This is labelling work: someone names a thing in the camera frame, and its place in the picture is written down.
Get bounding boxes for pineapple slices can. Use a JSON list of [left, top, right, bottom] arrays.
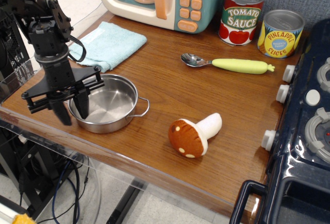
[[257, 9, 305, 58]]

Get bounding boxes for tomato sauce can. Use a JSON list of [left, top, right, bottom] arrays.
[[219, 0, 264, 45]]

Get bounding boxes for blue cable under table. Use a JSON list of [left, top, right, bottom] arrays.
[[51, 161, 80, 224]]

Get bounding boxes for toy microwave oven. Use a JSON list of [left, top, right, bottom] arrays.
[[96, 0, 227, 34]]

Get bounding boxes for spoon with green handle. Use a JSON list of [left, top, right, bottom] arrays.
[[181, 53, 275, 74]]

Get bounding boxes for light blue folded cloth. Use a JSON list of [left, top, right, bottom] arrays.
[[79, 22, 147, 73]]

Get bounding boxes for black table leg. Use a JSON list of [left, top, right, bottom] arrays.
[[106, 186, 140, 224]]

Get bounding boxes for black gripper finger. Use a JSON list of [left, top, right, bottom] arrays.
[[73, 91, 89, 119], [50, 101, 72, 126]]

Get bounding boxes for yellow object bottom left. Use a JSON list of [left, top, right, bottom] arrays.
[[12, 214, 36, 224]]

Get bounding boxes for plush brown mushroom toy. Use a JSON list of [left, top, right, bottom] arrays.
[[168, 113, 222, 158]]

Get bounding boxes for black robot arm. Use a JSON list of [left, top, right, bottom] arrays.
[[1, 0, 104, 125]]

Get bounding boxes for silver metal pot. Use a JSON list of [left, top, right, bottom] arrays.
[[68, 74, 150, 134]]

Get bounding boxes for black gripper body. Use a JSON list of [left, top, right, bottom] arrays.
[[22, 60, 103, 114]]

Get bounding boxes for black cable under table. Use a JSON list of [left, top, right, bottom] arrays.
[[38, 156, 91, 224]]

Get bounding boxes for dark blue toy stove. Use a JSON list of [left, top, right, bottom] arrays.
[[230, 19, 329, 223]]

